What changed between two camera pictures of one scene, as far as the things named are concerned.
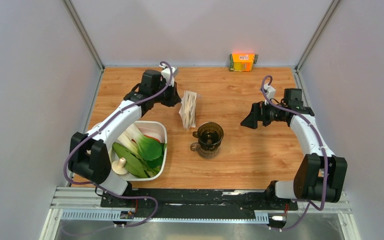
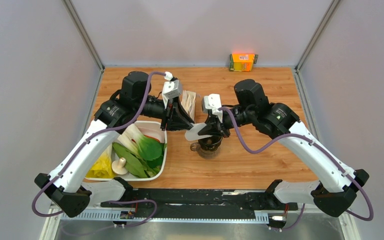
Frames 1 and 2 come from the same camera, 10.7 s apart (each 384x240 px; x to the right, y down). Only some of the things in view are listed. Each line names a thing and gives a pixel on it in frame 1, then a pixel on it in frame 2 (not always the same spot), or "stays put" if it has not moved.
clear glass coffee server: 205,154 stays put
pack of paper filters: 188,112 stays put
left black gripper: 174,98 -> 177,118
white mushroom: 118,166 stays put
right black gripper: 258,113 -> 214,127
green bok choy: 150,153 stays put
